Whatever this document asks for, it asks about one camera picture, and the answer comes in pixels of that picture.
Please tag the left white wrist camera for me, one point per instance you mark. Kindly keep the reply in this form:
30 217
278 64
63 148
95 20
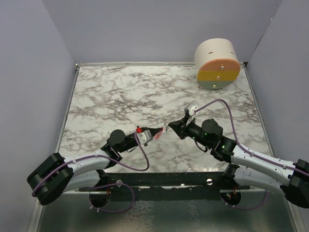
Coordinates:
144 137

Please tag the black front mounting bar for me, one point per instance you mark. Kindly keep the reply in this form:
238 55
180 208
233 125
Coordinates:
174 186

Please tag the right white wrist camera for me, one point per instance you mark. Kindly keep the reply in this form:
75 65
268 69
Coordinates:
190 111

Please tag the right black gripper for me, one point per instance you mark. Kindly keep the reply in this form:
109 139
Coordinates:
177 126

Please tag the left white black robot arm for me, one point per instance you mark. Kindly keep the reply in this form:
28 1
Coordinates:
59 174

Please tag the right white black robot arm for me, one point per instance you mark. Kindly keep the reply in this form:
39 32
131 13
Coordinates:
250 168

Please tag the pink tag metal keyring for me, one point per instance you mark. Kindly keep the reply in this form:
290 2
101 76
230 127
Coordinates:
164 129

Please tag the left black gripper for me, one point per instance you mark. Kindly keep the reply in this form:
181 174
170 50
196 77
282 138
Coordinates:
154 131

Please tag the aluminium table frame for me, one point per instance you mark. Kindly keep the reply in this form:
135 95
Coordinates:
99 196

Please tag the beige cylinder striped key holder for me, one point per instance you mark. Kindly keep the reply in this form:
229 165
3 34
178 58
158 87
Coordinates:
216 64

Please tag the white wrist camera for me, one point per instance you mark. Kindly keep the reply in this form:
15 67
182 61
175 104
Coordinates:
144 137
190 111

